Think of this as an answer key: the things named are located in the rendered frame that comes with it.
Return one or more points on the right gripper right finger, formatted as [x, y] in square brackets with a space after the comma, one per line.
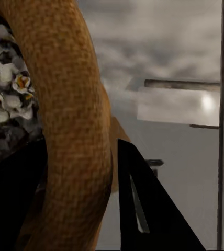
[169, 231]

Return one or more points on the popcorn bag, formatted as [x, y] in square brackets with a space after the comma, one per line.
[54, 42]

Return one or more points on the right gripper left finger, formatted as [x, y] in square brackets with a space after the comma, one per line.
[20, 174]

